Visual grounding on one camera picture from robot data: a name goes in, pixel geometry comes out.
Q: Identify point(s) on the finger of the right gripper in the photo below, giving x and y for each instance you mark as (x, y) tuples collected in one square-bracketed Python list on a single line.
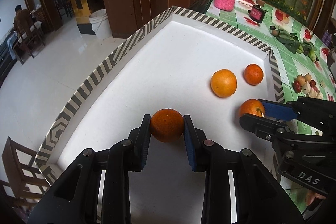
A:
[(262, 127), (279, 111)]

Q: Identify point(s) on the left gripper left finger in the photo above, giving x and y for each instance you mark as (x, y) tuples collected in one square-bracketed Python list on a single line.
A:
[(128, 155)]

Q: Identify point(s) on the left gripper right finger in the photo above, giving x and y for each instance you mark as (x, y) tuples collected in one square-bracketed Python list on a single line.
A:
[(205, 155)]

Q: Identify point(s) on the orange with stem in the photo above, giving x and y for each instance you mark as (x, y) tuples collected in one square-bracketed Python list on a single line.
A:
[(252, 106)]

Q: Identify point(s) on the dark orange tangerine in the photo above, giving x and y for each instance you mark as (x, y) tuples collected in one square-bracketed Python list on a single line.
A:
[(167, 125)]

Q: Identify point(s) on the right hand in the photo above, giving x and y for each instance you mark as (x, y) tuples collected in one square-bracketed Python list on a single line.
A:
[(311, 196)]

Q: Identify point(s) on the beige ginger piece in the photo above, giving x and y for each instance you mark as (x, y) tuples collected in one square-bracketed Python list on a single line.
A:
[(310, 92)]

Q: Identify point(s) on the brown round longan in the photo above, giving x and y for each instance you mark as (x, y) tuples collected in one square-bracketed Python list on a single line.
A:
[(301, 79)]

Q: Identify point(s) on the small far tangerine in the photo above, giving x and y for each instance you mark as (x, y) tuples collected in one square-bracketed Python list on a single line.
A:
[(253, 74)]

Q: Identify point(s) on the green fruit-print tablecloth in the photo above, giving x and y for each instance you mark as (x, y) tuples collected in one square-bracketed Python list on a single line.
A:
[(300, 55)]

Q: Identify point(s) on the large light orange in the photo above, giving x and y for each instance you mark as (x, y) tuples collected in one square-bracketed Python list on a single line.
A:
[(223, 83)]

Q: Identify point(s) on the green leafy vegetable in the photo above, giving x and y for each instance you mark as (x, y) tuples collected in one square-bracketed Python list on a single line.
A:
[(290, 41)]

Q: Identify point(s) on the white striped-rim tray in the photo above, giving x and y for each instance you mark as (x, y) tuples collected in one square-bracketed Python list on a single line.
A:
[(171, 67)]

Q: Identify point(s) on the dark red jar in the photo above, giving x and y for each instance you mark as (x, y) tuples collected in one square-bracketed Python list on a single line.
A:
[(257, 13)]

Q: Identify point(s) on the wooden chair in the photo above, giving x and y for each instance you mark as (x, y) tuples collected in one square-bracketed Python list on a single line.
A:
[(23, 178)]

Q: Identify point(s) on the white plastic bucket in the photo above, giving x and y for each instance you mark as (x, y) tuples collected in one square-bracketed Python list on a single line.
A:
[(100, 24)]

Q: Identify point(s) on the seated person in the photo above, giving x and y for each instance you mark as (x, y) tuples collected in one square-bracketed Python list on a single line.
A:
[(22, 20)]

